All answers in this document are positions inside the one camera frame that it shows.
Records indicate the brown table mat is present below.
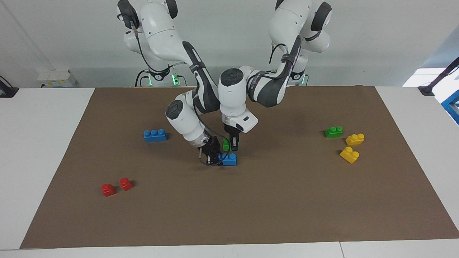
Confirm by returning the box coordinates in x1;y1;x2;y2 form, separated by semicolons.
20;85;459;249

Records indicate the yellow two-stud brick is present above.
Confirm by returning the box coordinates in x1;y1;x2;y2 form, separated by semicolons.
340;147;360;164
345;133;365;146

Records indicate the white power strip box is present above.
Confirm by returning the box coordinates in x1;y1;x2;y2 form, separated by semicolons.
37;69;77;87

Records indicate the black stand with clamp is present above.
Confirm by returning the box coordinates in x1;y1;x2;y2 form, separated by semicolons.
418;57;459;96

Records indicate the black table clamp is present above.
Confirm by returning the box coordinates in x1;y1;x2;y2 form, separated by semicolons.
0;75;19;98

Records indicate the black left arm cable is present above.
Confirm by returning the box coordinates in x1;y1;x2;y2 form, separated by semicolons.
269;42;298;74

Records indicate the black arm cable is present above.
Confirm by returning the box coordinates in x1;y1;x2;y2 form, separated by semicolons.
132;21;230;167
269;42;298;74

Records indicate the black right base cable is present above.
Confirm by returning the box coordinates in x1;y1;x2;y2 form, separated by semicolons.
135;69;150;87

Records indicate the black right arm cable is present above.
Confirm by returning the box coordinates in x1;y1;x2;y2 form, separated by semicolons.
132;21;230;167

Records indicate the blue metal frame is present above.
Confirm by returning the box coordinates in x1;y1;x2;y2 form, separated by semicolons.
441;90;459;125

